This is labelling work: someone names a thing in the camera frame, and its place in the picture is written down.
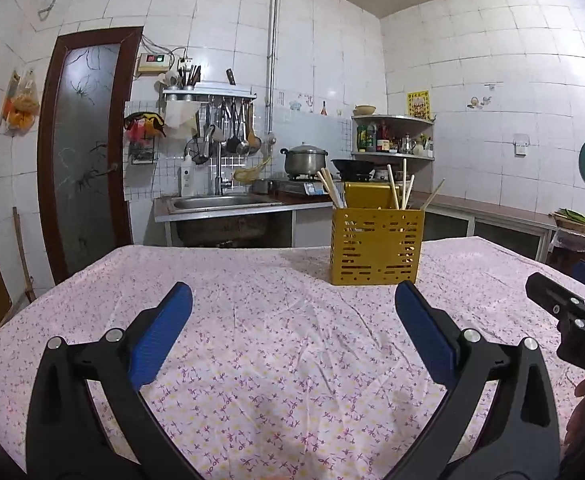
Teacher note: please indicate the steel cooking pot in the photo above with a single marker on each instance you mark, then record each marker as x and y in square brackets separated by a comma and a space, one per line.
[304, 160]

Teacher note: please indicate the pink floral tablecloth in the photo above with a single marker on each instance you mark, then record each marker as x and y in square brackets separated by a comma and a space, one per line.
[276, 373]

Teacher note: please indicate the yellow perforated utensil holder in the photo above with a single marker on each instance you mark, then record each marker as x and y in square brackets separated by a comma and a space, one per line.
[374, 241]

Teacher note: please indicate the orange hanging bags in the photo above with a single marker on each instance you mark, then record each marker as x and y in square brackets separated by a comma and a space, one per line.
[21, 104]

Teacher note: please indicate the corner shelf with bottles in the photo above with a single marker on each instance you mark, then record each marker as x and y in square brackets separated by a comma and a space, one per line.
[403, 141]

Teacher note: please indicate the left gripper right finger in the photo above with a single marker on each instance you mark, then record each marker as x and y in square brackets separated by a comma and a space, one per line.
[497, 419]

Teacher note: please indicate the wall utensil rack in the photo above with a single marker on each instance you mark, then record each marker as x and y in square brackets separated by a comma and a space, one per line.
[215, 113]

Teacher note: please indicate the dark wooden glass door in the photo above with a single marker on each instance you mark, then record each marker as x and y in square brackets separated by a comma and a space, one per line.
[83, 212]

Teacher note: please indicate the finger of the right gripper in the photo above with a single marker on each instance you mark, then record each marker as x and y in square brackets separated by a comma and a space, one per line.
[554, 298]

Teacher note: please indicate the white wall socket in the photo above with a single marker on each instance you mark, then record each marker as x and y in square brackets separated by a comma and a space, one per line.
[520, 144]

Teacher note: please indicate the gas stove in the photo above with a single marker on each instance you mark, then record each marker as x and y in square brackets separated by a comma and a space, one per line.
[300, 187]

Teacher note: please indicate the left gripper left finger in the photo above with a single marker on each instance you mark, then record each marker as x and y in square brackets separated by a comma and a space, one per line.
[65, 438]

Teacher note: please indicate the bamboo chopstick diagonal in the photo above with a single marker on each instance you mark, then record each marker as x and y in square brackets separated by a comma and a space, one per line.
[432, 196]

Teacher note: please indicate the long bamboo chopstick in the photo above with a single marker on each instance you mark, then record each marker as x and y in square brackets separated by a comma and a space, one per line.
[328, 175]

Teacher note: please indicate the bamboo chopstick pair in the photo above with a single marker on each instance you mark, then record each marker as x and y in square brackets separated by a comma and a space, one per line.
[404, 184]
[391, 181]

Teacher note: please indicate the steel kitchen sink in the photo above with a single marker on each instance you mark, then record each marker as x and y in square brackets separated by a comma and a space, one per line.
[208, 203]

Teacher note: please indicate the yellow wall poster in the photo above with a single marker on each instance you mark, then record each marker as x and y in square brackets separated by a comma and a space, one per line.
[418, 105]

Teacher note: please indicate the black wok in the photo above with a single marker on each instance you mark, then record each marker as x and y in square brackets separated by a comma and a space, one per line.
[351, 170]

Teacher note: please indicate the kitchen counter cabinets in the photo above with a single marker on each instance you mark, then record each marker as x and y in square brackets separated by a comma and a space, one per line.
[305, 222]

